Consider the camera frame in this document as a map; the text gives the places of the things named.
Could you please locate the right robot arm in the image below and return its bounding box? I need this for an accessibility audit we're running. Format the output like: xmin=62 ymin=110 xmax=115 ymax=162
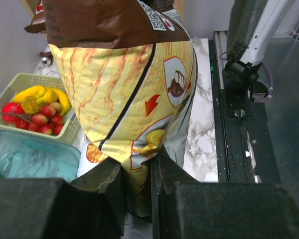
xmin=223 ymin=0 xmax=294 ymax=96

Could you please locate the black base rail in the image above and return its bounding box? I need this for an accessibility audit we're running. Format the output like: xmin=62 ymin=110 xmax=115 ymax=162
xmin=208 ymin=31 xmax=281 ymax=184

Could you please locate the red apple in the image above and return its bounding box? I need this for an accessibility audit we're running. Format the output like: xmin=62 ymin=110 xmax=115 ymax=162
xmin=1 ymin=102 xmax=24 ymax=124

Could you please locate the brown chip bag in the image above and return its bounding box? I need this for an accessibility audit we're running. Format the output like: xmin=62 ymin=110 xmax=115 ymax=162
xmin=24 ymin=1 xmax=46 ymax=34

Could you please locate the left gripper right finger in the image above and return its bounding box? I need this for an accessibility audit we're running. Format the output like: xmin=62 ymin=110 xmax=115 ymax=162
xmin=150 ymin=149 xmax=299 ymax=239

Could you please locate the pale green plastic basket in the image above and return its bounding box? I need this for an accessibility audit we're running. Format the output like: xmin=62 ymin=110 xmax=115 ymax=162
xmin=0 ymin=73 xmax=81 ymax=145

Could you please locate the snack packet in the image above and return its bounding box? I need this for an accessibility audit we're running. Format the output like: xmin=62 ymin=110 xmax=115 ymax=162
xmin=42 ymin=0 xmax=198 ymax=218

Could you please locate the yellow banana bunch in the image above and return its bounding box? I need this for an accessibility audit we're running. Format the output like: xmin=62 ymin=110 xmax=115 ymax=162
xmin=12 ymin=85 xmax=71 ymax=116

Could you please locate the teal transparent plastic container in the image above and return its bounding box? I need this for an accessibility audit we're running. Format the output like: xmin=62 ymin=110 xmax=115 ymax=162
xmin=0 ymin=130 xmax=81 ymax=182

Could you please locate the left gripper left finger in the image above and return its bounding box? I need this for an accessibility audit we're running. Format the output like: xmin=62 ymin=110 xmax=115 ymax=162
xmin=0 ymin=158 xmax=125 ymax=239

